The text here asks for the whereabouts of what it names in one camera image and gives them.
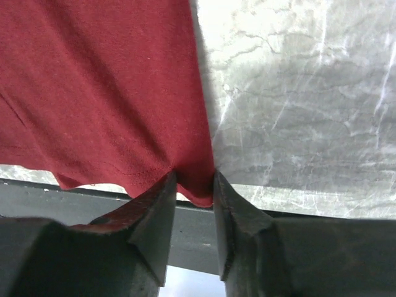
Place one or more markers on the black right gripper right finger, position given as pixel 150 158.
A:
pixel 285 254

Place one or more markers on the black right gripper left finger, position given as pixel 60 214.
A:
pixel 121 253

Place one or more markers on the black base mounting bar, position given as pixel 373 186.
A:
pixel 198 235

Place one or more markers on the dark red t shirt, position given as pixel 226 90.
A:
pixel 105 92

